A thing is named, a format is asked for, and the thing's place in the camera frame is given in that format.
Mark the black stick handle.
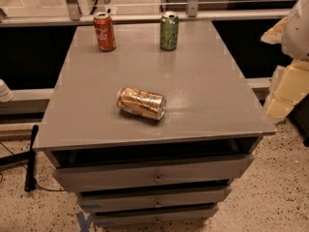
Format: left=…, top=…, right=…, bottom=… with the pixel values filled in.
left=24, top=125, right=39, bottom=192

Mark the grey drawer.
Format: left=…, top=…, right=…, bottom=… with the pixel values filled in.
left=53, top=154, right=254, bottom=192
left=78, top=186, right=232, bottom=213
left=94, top=205, right=218, bottom=227

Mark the grey drawer cabinet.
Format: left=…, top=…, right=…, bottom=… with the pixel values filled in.
left=34, top=21, right=275, bottom=227

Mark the metal railing frame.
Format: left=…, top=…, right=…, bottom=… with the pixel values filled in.
left=0, top=0, right=297, bottom=27

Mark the white object at left edge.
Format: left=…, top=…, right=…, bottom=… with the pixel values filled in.
left=0, top=79, right=14, bottom=102

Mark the top grey drawer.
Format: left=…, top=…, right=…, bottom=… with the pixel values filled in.
left=53, top=154, right=254, bottom=192

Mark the red cola can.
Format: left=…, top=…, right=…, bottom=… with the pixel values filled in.
left=93, top=13, right=116, bottom=51

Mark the bottom grey drawer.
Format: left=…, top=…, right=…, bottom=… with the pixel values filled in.
left=94, top=205, right=218, bottom=227

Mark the black floor cable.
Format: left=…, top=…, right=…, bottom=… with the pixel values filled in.
left=0, top=140, right=66, bottom=192

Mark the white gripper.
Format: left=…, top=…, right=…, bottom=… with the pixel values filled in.
left=261, top=0, right=309, bottom=120

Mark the middle grey drawer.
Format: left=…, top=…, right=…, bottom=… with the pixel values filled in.
left=78, top=186, right=232, bottom=213

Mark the crushed orange gold can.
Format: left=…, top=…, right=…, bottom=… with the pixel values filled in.
left=117, top=87, right=166, bottom=121

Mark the green soda can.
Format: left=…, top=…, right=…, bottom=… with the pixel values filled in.
left=160, top=11, right=179, bottom=50

